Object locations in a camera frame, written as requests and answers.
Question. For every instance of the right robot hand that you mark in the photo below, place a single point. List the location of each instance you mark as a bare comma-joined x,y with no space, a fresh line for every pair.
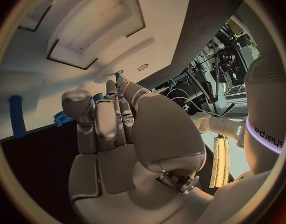
161,130

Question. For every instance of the blue long cylinder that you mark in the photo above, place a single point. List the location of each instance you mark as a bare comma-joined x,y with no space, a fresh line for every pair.
17,115

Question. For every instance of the blue peg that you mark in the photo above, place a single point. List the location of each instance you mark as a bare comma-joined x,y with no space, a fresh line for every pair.
117,76

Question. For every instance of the glowing light bar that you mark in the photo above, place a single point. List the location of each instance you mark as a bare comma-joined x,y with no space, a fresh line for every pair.
220,162

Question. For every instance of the blue gear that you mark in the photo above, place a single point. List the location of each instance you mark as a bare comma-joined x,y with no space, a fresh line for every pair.
61,118

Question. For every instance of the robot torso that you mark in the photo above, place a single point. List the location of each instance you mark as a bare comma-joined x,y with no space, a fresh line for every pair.
266,100

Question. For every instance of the white task board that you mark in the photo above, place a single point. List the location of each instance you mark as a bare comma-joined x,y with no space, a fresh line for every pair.
156,22

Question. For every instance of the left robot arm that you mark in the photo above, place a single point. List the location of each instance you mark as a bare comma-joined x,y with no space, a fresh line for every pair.
223,126

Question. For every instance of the blue block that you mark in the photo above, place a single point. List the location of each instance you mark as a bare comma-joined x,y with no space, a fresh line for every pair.
98,97

